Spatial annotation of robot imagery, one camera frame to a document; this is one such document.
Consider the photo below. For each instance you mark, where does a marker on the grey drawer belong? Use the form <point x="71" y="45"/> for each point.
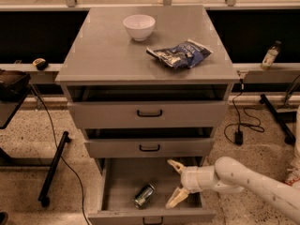
<point x="149" y="148"/>
<point x="148" y="114"/>
<point x="124" y="178"/>

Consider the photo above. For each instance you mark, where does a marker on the grey drawer cabinet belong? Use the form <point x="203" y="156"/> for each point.
<point x="106" y="65"/>

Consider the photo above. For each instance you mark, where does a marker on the black stand leg left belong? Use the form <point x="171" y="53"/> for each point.
<point x="43" y="195"/>

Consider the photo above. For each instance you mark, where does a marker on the middle grey drawer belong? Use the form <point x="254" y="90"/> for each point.
<point x="149" y="148"/>

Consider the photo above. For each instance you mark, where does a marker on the black stand leg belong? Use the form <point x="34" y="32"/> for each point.
<point x="289" y="137"/>
<point x="43" y="195"/>

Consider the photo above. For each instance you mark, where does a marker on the yellow black tape measure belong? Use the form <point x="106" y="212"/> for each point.
<point x="40" y="63"/>

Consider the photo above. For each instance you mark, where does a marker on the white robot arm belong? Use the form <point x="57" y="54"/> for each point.
<point x="228" y="175"/>

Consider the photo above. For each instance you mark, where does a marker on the black tray on stand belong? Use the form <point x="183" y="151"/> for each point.
<point x="14" y="88"/>

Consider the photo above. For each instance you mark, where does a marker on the white bowl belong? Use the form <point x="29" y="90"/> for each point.
<point x="139" y="26"/>

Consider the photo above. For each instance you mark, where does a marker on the bottom grey drawer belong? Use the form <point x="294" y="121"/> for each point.
<point x="124" y="178"/>

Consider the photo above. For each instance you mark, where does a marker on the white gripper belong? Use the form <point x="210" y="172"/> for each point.
<point x="189" y="178"/>

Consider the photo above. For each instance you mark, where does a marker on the clear sauce bottle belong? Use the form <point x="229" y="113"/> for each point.
<point x="271" y="55"/>

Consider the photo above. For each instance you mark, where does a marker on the top grey drawer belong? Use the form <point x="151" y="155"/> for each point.
<point x="148" y="114"/>

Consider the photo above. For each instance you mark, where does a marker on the blue chip bag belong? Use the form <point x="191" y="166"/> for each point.
<point x="187" y="54"/>

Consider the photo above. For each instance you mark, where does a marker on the black stand leg right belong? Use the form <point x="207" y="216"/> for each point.
<point x="289" y="137"/>

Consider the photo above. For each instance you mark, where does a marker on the green drink can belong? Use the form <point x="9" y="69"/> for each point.
<point x="142" y="198"/>

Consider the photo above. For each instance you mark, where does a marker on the white red sneaker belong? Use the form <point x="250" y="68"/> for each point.
<point x="293" y="178"/>

